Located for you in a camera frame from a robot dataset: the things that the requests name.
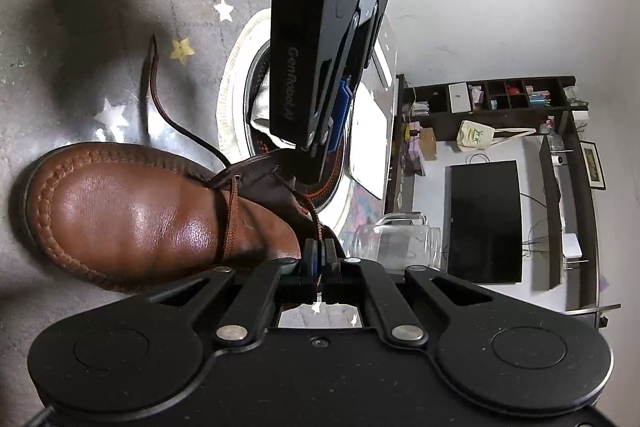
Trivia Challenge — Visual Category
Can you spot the brown shoelace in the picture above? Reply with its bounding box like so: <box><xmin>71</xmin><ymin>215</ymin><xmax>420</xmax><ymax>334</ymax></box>
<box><xmin>147</xmin><ymin>32</ymin><xmax>327</xmax><ymax>298</ymax></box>

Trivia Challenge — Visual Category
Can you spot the framed wall picture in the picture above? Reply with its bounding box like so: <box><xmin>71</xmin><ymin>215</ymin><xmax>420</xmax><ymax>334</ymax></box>
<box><xmin>580</xmin><ymin>141</ymin><xmax>606</xmax><ymax>191</ymax></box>

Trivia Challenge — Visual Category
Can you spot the clear glass mug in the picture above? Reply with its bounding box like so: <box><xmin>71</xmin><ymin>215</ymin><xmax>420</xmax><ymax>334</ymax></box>
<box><xmin>347</xmin><ymin>211</ymin><xmax>442</xmax><ymax>272</ymax></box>

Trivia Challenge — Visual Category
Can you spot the brown leather shoe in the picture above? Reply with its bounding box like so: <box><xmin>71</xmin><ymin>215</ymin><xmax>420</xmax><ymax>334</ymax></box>
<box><xmin>20</xmin><ymin>142</ymin><xmax>335</xmax><ymax>291</ymax></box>

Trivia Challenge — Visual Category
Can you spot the black flat television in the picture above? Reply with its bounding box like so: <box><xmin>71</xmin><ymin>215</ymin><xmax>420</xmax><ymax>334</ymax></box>
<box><xmin>447</xmin><ymin>160</ymin><xmax>523</xmax><ymax>284</ymax></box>

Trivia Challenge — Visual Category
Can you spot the white cloth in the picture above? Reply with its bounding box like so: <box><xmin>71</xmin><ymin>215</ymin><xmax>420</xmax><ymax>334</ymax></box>
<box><xmin>250</xmin><ymin>74</ymin><xmax>282</xmax><ymax>148</ymax></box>

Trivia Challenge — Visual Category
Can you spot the induction cooker in table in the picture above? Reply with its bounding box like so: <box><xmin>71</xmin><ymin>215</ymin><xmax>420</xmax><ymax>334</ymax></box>
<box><xmin>216</xmin><ymin>9</ymin><xmax>398</xmax><ymax>236</ymax></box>

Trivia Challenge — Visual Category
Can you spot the beige tote bag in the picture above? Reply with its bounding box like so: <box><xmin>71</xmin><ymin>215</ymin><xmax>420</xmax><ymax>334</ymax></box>
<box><xmin>456</xmin><ymin>120</ymin><xmax>536</xmax><ymax>152</ymax></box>

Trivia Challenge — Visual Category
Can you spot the white paper sheet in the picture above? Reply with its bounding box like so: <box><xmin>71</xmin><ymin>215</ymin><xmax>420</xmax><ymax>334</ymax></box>
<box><xmin>348</xmin><ymin>84</ymin><xmax>387</xmax><ymax>199</ymax></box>

